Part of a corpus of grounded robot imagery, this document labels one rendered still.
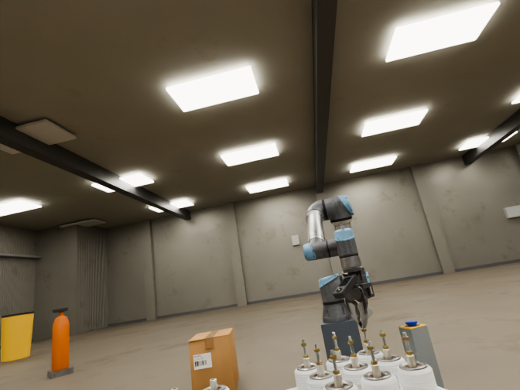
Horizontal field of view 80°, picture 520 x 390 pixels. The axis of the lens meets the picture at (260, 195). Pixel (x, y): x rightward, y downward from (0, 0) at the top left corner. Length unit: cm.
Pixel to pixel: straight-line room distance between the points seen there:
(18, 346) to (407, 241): 952
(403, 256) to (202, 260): 633
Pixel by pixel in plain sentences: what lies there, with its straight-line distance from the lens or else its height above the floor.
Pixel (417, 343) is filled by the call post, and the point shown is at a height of 26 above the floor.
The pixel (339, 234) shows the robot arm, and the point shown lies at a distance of 126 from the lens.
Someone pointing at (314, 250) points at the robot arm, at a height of 64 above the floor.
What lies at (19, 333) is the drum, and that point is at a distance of 694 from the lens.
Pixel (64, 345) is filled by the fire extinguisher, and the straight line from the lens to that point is 399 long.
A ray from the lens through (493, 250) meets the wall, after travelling 1124.
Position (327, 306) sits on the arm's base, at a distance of 176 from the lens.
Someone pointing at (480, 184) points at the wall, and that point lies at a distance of 1153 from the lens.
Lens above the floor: 54
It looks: 16 degrees up
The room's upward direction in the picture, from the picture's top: 9 degrees counter-clockwise
